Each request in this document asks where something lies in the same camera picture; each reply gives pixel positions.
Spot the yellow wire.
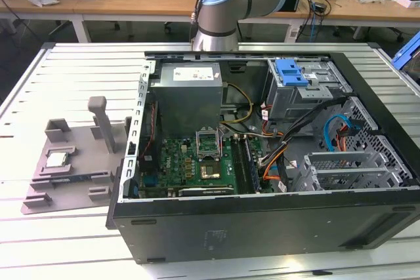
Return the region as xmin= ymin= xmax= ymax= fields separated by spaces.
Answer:
xmin=219 ymin=83 xmax=253 ymax=125

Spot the green motherboard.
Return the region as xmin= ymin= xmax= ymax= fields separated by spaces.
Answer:
xmin=137 ymin=134 xmax=273 ymax=197

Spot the grey parts rack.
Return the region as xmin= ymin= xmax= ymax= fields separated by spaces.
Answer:
xmin=20 ymin=95 xmax=133 ymax=217

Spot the blue plastic drive latch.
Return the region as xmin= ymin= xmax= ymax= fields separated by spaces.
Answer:
xmin=274 ymin=58 xmax=312 ymax=87

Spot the black open PC case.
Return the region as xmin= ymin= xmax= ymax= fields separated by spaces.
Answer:
xmin=105 ymin=50 xmax=420 ymax=265

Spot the blue data wire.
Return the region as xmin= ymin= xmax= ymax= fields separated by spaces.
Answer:
xmin=323 ymin=113 xmax=360 ymax=155

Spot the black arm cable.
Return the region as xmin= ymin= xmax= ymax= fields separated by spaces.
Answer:
xmin=189 ymin=0 xmax=219 ymax=43

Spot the blue installed RAM stick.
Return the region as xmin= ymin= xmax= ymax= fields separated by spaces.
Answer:
xmin=243 ymin=138 xmax=263 ymax=193

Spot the black graphics card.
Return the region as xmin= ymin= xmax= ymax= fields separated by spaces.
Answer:
xmin=178 ymin=186 xmax=236 ymax=197

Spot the grey disk bay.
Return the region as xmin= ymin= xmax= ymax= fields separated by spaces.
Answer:
xmin=291 ymin=150 xmax=413 ymax=193

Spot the metal socket cover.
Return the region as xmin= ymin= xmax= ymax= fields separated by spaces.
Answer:
xmin=195 ymin=126 xmax=220 ymax=146

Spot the black case fan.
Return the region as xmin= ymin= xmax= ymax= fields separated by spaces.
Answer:
xmin=139 ymin=101 xmax=162 ymax=176

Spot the green RAM stick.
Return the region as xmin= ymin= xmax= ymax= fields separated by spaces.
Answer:
xmin=49 ymin=174 xmax=91 ymax=185

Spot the hard disk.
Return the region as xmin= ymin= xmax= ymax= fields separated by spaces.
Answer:
xmin=390 ymin=30 xmax=420 ymax=86

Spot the silver CPU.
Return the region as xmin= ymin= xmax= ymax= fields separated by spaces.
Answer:
xmin=45 ymin=153 xmax=70 ymax=169

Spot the CPU socket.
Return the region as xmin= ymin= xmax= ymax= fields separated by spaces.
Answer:
xmin=196 ymin=140 xmax=224 ymax=162

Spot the grey power supply unit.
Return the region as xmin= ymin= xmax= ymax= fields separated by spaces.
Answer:
xmin=149 ymin=62 xmax=224 ymax=140

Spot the black cable bundle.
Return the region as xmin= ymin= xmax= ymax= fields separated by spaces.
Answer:
xmin=259 ymin=96 xmax=348 ymax=193

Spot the long wooden desk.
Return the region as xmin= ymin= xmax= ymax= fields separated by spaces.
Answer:
xmin=70 ymin=0 xmax=420 ymax=43

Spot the small wooden desk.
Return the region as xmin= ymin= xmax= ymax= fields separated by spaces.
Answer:
xmin=0 ymin=0 xmax=89 ymax=44

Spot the black RAM slot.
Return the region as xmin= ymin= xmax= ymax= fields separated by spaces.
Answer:
xmin=230 ymin=137 xmax=245 ymax=195
xmin=238 ymin=137 xmax=255 ymax=194
xmin=234 ymin=137 xmax=250 ymax=195

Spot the orange power wire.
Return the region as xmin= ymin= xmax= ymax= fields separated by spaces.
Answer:
xmin=335 ymin=121 xmax=362 ymax=155

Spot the grey optical drive cage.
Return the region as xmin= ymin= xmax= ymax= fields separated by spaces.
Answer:
xmin=264 ymin=58 xmax=354 ymax=124

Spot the orange flat cable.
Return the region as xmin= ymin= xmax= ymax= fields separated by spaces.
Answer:
xmin=261 ymin=148 xmax=289 ymax=182

